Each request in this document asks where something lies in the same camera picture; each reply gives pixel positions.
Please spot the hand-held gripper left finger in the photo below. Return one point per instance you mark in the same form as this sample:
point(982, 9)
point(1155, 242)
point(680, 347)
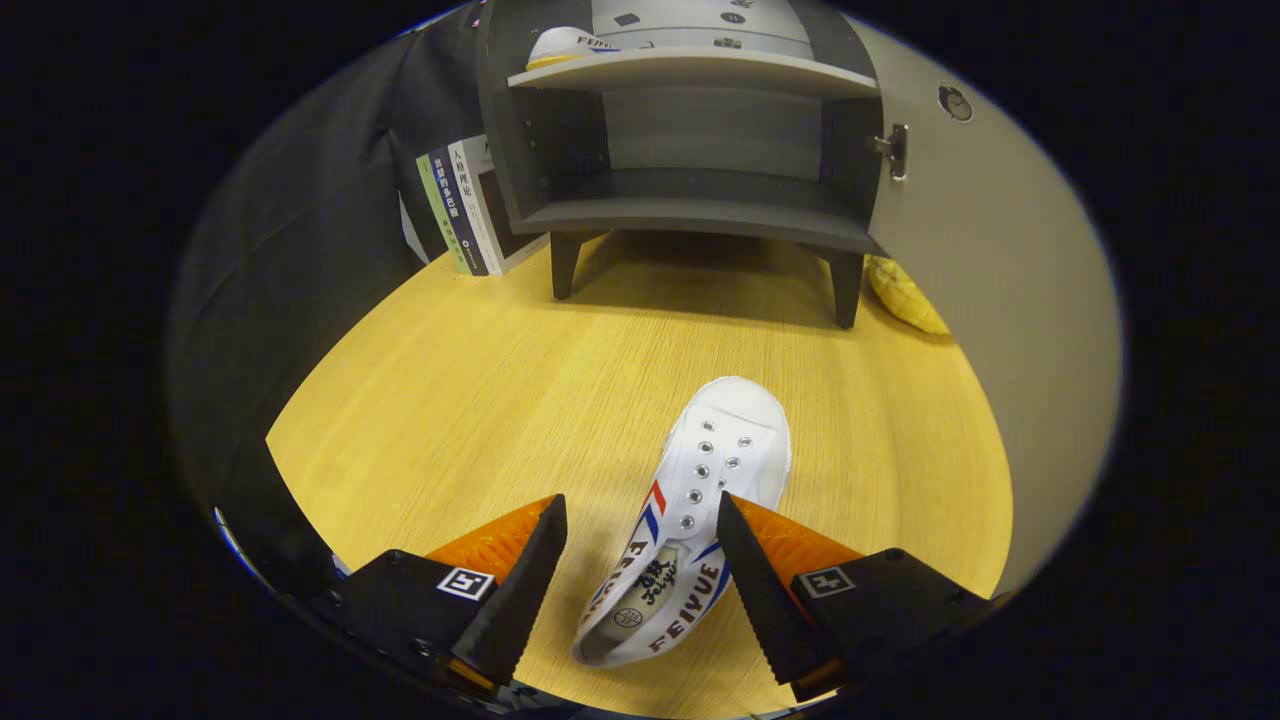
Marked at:
point(520, 600)

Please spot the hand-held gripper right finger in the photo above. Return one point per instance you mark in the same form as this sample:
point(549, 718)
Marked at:
point(765, 600)

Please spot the white canvas shoe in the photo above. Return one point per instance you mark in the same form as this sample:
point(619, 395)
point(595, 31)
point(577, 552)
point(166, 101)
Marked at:
point(725, 440)
point(565, 45)

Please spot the beige shoe cabinet door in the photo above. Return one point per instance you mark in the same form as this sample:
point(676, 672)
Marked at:
point(1000, 300)

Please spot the metal door hinge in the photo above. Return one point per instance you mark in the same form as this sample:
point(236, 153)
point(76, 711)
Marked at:
point(895, 150)

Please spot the yellow soft toy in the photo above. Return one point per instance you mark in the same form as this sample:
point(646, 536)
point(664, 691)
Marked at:
point(905, 295)

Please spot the white spine book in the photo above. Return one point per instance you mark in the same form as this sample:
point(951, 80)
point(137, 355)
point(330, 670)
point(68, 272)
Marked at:
point(480, 200)

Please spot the black backdrop cloth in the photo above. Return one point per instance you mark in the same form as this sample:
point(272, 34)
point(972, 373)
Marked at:
point(300, 250)

